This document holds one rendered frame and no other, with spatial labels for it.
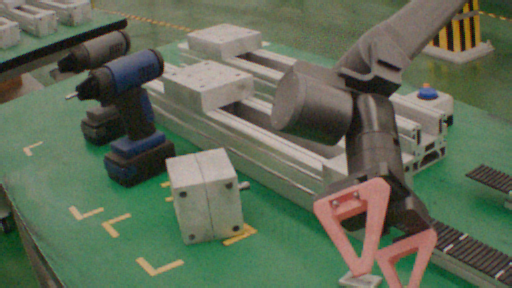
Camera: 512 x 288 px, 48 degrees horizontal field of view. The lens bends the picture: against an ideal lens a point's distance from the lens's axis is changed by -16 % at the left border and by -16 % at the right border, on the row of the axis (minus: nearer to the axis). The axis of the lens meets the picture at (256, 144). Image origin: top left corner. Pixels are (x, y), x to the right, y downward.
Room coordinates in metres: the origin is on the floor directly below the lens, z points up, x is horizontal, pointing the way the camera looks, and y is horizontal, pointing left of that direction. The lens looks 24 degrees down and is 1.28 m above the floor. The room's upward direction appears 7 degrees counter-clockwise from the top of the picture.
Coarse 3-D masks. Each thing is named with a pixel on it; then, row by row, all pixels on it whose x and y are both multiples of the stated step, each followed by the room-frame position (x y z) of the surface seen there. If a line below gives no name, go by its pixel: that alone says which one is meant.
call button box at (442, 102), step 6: (408, 96) 1.13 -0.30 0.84; (414, 96) 1.13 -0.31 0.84; (438, 96) 1.11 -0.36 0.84; (444, 96) 1.11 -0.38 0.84; (420, 102) 1.09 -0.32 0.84; (426, 102) 1.09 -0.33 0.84; (432, 102) 1.09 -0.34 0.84; (438, 102) 1.08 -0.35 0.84; (444, 102) 1.09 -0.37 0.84; (450, 102) 1.10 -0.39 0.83; (438, 108) 1.08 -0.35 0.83; (444, 108) 1.09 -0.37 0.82; (450, 108) 1.10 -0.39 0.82; (450, 114) 1.10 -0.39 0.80; (444, 120) 1.09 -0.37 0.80; (450, 120) 1.10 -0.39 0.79
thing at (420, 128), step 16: (192, 64) 1.55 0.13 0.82; (224, 64) 1.41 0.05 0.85; (240, 64) 1.36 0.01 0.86; (256, 64) 1.34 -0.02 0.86; (272, 64) 1.38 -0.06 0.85; (288, 64) 1.33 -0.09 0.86; (256, 80) 1.31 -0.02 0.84; (272, 80) 1.26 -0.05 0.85; (256, 96) 1.31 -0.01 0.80; (272, 96) 1.27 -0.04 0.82; (400, 96) 1.07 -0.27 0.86; (400, 112) 1.04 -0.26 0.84; (416, 112) 1.01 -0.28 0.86; (432, 112) 0.98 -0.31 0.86; (400, 128) 0.95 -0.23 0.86; (416, 128) 0.93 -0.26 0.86; (432, 128) 0.97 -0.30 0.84; (400, 144) 0.95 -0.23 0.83; (416, 144) 0.93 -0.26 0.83; (432, 144) 0.96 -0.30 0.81; (416, 160) 0.93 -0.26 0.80; (432, 160) 0.96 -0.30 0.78
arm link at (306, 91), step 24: (384, 48) 0.63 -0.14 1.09; (288, 72) 0.60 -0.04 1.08; (312, 72) 0.60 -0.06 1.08; (336, 72) 0.61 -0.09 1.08; (384, 72) 0.61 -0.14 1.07; (288, 96) 0.57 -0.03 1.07; (312, 96) 0.56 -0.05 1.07; (336, 96) 0.57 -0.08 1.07; (384, 96) 0.62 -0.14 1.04; (288, 120) 0.55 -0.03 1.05; (312, 120) 0.55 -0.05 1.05; (336, 120) 0.56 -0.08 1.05; (336, 144) 0.57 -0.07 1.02
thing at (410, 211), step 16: (400, 208) 0.50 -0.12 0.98; (416, 208) 0.50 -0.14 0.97; (416, 224) 0.51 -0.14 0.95; (400, 240) 0.52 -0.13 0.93; (416, 240) 0.51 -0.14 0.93; (432, 240) 0.50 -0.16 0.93; (384, 256) 0.52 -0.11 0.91; (400, 256) 0.51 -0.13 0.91; (416, 256) 0.49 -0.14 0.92; (384, 272) 0.50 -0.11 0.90; (416, 272) 0.48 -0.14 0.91
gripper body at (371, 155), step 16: (352, 144) 0.56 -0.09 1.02; (368, 144) 0.55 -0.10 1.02; (384, 144) 0.55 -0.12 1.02; (352, 160) 0.55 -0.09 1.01; (368, 160) 0.53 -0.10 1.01; (384, 160) 0.53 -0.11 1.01; (400, 160) 0.54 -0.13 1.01; (352, 176) 0.50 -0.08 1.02; (368, 176) 0.49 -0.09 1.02; (384, 176) 0.49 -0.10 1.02; (400, 176) 0.52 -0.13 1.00; (400, 192) 0.50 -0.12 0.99; (384, 224) 0.54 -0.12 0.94
